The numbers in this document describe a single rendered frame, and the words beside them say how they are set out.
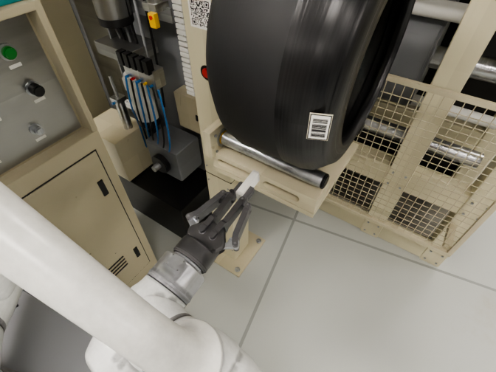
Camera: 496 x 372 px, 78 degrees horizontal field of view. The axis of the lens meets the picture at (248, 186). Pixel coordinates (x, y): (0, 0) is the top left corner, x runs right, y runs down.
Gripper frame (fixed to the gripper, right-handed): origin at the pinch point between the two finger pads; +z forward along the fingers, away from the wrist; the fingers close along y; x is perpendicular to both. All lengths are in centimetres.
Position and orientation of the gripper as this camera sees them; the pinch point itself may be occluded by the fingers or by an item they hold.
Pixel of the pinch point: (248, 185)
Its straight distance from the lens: 65.7
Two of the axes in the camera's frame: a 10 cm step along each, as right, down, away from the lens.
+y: -8.3, -4.1, 3.7
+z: 5.5, -7.0, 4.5
